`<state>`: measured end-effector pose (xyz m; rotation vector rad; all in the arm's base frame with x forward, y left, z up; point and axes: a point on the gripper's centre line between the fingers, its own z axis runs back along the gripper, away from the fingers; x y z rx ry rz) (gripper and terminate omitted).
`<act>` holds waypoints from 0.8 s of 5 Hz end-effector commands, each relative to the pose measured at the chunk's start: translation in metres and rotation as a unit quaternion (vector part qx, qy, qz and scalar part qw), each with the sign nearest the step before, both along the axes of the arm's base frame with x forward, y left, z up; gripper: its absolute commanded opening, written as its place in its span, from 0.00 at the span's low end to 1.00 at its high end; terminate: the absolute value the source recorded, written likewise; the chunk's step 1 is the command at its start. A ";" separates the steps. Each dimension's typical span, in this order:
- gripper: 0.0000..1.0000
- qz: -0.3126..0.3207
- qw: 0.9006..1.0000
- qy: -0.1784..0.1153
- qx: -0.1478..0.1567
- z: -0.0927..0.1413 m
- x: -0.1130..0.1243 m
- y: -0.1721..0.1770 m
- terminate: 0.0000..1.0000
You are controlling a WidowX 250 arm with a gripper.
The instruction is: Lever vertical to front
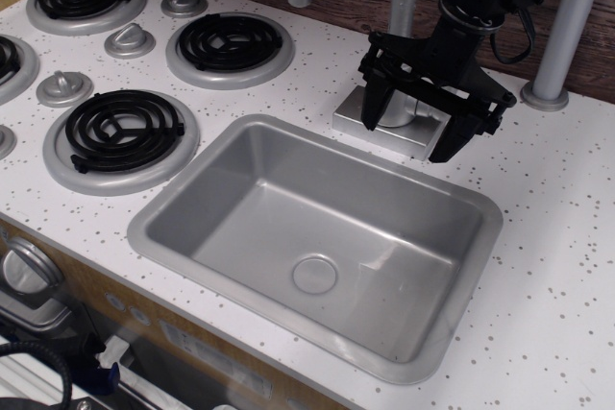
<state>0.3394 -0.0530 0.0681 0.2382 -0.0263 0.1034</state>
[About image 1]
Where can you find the silver stove knob lower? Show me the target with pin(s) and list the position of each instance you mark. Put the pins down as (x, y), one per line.
(64, 89)

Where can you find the back right stove burner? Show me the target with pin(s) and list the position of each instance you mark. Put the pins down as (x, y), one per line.
(229, 51)

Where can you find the left edge stove burner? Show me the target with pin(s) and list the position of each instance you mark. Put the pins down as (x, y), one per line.
(19, 67)

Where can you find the silver stove knob edge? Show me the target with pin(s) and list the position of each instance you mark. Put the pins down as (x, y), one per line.
(7, 141)

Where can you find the silver stove knob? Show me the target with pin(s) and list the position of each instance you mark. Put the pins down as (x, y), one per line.
(131, 42)
(183, 8)
(64, 89)

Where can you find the front right stove burner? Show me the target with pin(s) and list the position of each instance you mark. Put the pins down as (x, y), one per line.
(121, 142)

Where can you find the grey toy sink basin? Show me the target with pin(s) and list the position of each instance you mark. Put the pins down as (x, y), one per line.
(368, 260)

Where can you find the wooden toy kitchen cabinet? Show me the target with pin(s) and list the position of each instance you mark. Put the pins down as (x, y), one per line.
(205, 353)

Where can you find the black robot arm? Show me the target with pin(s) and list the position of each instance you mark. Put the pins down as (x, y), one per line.
(487, 16)

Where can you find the silver stove knob top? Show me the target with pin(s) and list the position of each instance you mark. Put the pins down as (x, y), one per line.
(183, 8)

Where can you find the back left stove burner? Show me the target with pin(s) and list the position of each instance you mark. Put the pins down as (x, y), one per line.
(81, 17)

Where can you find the silver oven dial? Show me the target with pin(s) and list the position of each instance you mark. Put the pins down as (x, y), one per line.
(28, 274)

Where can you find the silver stove knob middle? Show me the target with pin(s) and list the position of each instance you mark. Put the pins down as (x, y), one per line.
(131, 42)

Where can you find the grey support pole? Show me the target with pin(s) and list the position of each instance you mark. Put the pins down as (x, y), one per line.
(546, 92)

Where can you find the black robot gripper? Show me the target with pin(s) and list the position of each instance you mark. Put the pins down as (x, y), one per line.
(446, 58)

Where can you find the silver faucet lever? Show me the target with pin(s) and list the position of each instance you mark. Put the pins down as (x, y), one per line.
(420, 110)

